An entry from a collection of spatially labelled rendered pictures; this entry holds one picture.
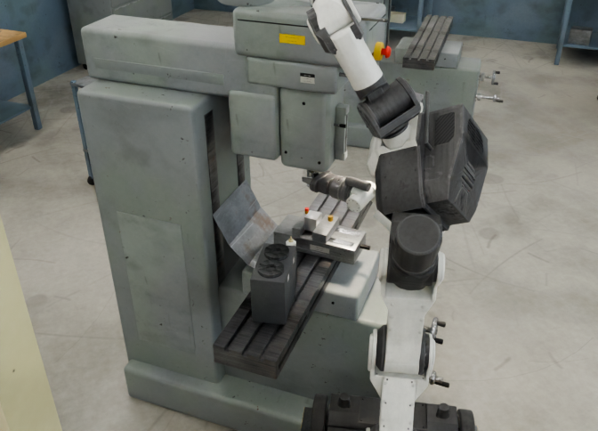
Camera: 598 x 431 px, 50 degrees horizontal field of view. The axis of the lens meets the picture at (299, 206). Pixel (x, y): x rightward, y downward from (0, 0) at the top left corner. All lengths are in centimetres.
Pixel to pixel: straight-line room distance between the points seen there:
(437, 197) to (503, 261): 257
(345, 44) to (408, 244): 54
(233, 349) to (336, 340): 64
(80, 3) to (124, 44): 499
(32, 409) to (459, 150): 137
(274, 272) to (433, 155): 70
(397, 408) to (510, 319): 184
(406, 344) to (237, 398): 122
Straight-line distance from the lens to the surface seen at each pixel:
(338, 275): 262
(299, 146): 233
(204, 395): 307
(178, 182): 248
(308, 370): 288
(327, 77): 217
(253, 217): 279
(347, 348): 271
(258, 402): 299
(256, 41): 222
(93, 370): 357
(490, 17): 884
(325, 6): 176
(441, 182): 178
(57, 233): 469
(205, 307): 279
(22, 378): 67
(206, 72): 237
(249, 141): 238
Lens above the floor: 243
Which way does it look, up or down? 31 degrees down
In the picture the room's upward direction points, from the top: straight up
